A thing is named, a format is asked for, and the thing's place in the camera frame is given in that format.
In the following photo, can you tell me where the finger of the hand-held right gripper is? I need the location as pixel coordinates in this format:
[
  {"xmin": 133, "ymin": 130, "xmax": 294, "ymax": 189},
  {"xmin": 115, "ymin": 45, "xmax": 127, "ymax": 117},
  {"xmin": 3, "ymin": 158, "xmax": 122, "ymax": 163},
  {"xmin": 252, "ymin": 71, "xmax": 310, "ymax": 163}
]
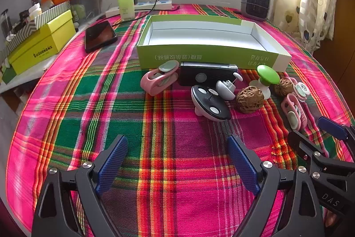
[
  {"xmin": 318, "ymin": 116, "xmax": 355, "ymax": 143},
  {"xmin": 288, "ymin": 130, "xmax": 355, "ymax": 180}
]

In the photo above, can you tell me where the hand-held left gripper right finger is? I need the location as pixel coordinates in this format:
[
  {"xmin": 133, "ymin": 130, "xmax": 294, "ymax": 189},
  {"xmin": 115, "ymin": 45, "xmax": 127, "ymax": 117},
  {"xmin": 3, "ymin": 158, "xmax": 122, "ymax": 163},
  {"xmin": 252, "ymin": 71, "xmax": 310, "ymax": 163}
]
[{"xmin": 227, "ymin": 134, "xmax": 325, "ymax": 237}]

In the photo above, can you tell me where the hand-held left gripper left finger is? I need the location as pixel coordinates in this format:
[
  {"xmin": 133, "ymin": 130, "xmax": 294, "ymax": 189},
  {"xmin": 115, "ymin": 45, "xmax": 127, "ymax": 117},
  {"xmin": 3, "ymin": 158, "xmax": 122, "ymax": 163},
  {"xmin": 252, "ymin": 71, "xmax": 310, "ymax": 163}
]
[{"xmin": 31, "ymin": 134, "xmax": 128, "ymax": 237}]

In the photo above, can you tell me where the pink clip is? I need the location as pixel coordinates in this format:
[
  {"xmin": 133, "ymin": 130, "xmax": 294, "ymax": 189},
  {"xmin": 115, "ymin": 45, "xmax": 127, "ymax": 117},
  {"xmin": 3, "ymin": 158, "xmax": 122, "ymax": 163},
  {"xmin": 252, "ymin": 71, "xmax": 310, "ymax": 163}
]
[
  {"xmin": 140, "ymin": 61, "xmax": 179, "ymax": 96},
  {"xmin": 283, "ymin": 76, "xmax": 308, "ymax": 103},
  {"xmin": 281, "ymin": 93, "xmax": 308, "ymax": 131}
]

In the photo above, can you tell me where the white round cap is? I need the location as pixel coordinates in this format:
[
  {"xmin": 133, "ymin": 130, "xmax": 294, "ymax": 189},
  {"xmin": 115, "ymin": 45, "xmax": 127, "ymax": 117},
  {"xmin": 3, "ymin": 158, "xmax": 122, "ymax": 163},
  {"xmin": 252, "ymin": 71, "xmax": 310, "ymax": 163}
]
[{"xmin": 294, "ymin": 82, "xmax": 310, "ymax": 100}]

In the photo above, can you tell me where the black oval disc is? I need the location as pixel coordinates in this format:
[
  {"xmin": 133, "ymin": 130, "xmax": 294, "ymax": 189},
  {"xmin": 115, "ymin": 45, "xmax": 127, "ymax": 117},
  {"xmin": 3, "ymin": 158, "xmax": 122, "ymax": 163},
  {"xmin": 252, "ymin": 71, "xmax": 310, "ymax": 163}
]
[{"xmin": 191, "ymin": 85, "xmax": 232, "ymax": 121}]

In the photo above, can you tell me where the brown walnut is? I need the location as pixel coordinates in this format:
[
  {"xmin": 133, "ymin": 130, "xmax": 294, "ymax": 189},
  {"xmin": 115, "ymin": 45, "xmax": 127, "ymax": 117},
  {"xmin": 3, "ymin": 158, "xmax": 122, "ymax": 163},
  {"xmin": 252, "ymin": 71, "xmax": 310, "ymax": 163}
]
[
  {"xmin": 274, "ymin": 78, "xmax": 294, "ymax": 97},
  {"xmin": 236, "ymin": 86, "xmax": 264, "ymax": 114}
]

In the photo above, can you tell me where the grey white knob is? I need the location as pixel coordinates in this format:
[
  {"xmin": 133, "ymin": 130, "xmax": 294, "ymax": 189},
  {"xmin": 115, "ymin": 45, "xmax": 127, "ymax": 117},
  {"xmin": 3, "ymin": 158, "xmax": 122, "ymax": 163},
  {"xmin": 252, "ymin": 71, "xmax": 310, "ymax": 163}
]
[{"xmin": 216, "ymin": 72, "xmax": 244, "ymax": 100}]

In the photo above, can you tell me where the green mushroom-shaped knob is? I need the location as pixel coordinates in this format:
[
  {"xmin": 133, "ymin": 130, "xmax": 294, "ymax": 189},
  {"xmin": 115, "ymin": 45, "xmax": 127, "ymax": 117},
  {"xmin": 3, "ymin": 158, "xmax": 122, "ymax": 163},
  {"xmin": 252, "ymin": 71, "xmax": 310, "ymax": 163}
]
[{"xmin": 249, "ymin": 65, "xmax": 280, "ymax": 100}]

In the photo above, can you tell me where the black rectangular device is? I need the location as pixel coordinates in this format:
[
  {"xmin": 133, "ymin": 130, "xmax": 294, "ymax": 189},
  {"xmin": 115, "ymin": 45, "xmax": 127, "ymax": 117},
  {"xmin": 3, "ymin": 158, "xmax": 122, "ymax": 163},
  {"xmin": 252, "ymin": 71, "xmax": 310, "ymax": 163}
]
[{"xmin": 180, "ymin": 62, "xmax": 239, "ymax": 87}]

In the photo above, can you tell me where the green white cardboard box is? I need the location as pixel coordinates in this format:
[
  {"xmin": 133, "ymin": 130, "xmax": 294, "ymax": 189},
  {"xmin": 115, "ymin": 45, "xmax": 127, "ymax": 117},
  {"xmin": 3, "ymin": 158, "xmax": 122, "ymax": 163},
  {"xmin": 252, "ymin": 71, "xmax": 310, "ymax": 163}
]
[{"xmin": 137, "ymin": 15, "xmax": 292, "ymax": 72}]

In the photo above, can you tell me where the brown wooden cabinet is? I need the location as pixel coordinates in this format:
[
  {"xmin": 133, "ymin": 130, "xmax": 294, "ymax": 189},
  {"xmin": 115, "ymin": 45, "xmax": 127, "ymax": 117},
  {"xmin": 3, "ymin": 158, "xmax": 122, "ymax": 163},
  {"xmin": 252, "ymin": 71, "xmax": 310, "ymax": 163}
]
[{"xmin": 311, "ymin": 0, "xmax": 355, "ymax": 74}]

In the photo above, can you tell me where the heart print curtain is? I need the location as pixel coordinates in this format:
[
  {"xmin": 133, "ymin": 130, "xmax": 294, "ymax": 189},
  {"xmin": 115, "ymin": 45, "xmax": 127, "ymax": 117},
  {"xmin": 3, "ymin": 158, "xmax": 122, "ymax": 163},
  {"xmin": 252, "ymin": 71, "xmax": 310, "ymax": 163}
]
[{"xmin": 277, "ymin": 0, "xmax": 339, "ymax": 53}]

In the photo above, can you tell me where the black smartphone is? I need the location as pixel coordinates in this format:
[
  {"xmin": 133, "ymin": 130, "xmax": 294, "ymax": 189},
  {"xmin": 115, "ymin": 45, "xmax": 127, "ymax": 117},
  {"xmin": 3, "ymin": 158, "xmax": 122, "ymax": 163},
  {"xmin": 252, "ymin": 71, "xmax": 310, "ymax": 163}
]
[{"xmin": 85, "ymin": 20, "xmax": 117, "ymax": 53}]

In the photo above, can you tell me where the dark green small box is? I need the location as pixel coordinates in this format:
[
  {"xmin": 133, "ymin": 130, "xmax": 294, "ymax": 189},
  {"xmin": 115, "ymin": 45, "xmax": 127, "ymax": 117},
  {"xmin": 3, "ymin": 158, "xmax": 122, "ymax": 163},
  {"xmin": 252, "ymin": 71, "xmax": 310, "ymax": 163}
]
[{"xmin": 1, "ymin": 65, "xmax": 17, "ymax": 85}]

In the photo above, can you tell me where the yellow-green shoe box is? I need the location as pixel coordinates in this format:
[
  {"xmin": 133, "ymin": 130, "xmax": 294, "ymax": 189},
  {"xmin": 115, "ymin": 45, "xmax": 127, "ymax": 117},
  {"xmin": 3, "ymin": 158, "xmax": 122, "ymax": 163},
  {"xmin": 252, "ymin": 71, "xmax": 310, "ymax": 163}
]
[{"xmin": 8, "ymin": 10, "xmax": 77, "ymax": 74}]

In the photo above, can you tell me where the grey fan heater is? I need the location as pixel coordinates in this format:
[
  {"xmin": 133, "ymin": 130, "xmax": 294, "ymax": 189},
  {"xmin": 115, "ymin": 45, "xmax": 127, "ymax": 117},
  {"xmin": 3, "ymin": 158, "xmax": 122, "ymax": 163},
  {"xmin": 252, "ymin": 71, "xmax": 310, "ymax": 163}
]
[{"xmin": 241, "ymin": 0, "xmax": 271, "ymax": 21}]

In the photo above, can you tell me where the clear storage container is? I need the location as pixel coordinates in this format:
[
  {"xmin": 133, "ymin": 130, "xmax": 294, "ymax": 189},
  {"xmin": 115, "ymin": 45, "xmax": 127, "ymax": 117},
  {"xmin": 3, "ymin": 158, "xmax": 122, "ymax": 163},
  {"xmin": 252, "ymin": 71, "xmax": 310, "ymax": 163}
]
[{"xmin": 67, "ymin": 0, "xmax": 103, "ymax": 25}]

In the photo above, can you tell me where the grey white striped box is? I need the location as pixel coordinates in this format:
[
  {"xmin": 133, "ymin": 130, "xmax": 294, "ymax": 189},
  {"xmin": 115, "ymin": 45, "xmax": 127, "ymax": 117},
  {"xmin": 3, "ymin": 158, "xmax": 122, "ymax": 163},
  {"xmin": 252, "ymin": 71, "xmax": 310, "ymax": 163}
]
[{"xmin": 0, "ymin": 1, "xmax": 72, "ymax": 60}]

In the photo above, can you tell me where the white power strip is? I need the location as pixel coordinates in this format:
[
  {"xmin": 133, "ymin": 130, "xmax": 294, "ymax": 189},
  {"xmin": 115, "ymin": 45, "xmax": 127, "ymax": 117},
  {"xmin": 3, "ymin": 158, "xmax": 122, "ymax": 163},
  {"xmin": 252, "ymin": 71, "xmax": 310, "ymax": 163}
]
[{"xmin": 105, "ymin": 0, "xmax": 173, "ymax": 18}]

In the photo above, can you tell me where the small white bottle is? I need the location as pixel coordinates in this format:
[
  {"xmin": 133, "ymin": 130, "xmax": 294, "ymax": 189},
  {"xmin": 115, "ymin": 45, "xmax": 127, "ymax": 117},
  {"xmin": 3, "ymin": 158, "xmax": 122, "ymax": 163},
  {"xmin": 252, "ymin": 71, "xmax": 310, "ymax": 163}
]
[{"xmin": 29, "ymin": 4, "xmax": 42, "ymax": 18}]

